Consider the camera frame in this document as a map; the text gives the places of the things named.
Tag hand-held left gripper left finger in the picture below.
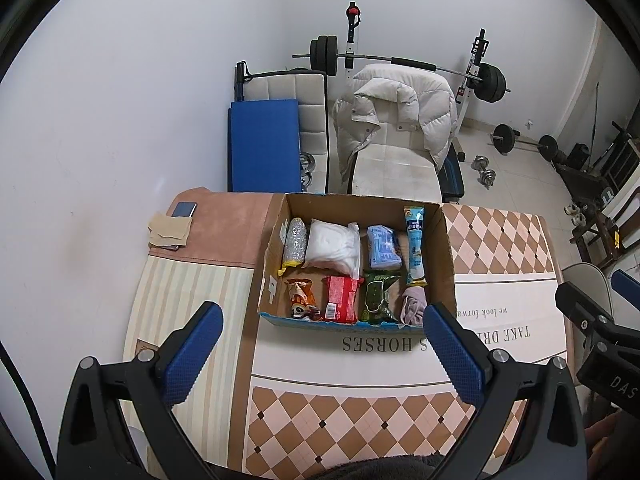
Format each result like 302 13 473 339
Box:
57 301 224 480

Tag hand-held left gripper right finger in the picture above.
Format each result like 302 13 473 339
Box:
422 302 588 480

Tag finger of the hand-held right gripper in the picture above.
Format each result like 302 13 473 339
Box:
555 280 617 333
612 269 640 303

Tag purple cloth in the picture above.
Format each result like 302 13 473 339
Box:
398 286 429 325

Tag green snack packet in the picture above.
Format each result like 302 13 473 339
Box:
360 271 403 323

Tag cardboard box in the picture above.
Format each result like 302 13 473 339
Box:
257 192 457 336

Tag light blue tube packet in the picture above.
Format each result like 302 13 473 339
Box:
403 206 427 287

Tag brown panda snack packet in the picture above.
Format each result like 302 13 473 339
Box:
285 278 321 320

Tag red snack packet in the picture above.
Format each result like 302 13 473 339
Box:
322 275 365 322

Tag blue tissue pack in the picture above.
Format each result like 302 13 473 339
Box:
366 225 402 270

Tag silver yellow snack packet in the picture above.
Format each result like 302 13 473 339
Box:
281 217 308 268

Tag white soft pouch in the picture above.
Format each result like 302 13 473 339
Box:
304 219 362 278

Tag person's right hand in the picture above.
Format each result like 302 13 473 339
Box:
584 412 640 480

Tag grey office chair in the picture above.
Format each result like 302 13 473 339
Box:
562 262 617 321

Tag dark wooden chair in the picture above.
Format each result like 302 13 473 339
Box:
570 195 640 262

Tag striped beige mat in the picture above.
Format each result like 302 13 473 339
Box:
122 255 257 461

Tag checked tablecloth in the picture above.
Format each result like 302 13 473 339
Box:
240 195 576 480

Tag beige folded cloth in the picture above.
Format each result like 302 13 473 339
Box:
148 212 193 251

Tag pink cloth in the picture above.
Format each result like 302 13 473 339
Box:
164 187 282 262

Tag person's dark fleece clothing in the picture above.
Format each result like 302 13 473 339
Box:
295 452 446 480

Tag chrome dumbbells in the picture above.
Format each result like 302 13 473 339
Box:
471 155 498 188

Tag black weight bench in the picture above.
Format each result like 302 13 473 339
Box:
440 145 467 197

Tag small floor barbell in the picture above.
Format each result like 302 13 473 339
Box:
490 124 560 161

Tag white padded chair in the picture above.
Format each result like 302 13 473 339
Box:
347 130 443 204

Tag blue foam pad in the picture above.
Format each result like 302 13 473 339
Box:
227 99 301 193

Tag racked black barbell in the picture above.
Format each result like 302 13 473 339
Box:
292 35 511 103

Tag white barbell rack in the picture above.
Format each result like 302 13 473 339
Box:
345 2 488 128

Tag white padded jacket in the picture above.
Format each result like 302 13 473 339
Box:
332 63 458 183

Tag white quilted folding seat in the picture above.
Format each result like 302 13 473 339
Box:
248 71 329 193

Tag black handled exercise bar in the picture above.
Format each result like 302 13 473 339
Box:
234 61 256 102

